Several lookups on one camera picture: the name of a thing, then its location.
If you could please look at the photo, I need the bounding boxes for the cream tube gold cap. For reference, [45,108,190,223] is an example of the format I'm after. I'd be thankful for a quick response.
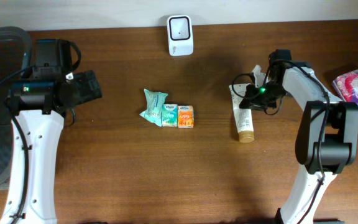
[229,84,255,143]

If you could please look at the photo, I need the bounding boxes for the orange tissue pack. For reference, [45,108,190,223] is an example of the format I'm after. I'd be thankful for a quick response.
[178,105,194,128]

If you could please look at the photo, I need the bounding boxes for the teal tissue pack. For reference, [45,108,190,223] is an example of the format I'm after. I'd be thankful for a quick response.
[162,104,178,127]

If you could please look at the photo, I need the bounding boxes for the teal wipes pouch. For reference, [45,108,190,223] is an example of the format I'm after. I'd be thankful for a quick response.
[140,89,168,127]

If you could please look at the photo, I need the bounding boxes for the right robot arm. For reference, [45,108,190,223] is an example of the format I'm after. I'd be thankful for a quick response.
[239,49,358,223]

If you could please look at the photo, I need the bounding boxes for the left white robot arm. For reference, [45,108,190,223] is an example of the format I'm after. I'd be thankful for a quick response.
[0,39,102,223]

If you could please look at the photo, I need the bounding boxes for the white barcode scanner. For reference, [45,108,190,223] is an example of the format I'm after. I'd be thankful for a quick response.
[167,15,194,57]

